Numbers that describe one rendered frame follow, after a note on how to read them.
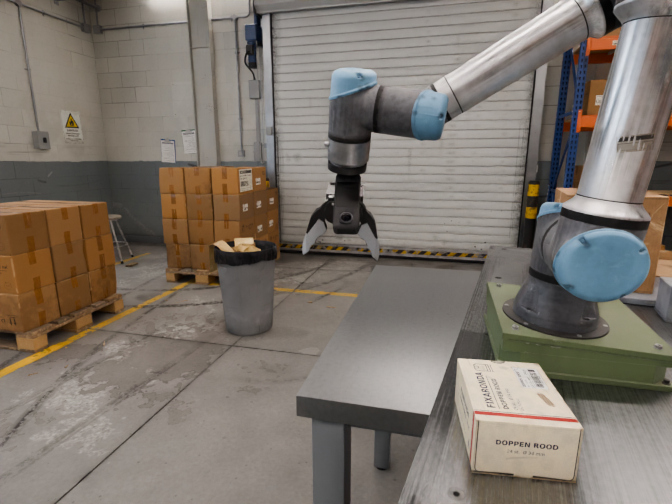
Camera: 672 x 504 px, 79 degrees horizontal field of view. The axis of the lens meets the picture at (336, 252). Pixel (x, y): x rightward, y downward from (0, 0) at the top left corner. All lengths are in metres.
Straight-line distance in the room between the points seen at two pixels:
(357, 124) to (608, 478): 0.60
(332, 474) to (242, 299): 2.17
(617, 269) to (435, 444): 0.36
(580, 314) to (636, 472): 0.28
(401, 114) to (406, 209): 4.41
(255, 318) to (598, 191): 2.53
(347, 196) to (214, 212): 3.43
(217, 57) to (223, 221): 2.64
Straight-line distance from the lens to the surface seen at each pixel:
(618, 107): 0.70
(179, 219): 4.32
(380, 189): 5.08
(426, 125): 0.68
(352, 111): 0.69
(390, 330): 0.97
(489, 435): 0.58
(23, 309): 3.26
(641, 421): 0.81
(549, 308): 0.85
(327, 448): 0.79
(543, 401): 0.63
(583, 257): 0.68
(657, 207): 1.39
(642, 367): 0.89
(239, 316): 2.95
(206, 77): 6.02
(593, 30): 0.85
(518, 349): 0.83
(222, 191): 4.04
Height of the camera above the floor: 1.21
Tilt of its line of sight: 13 degrees down
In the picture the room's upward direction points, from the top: straight up
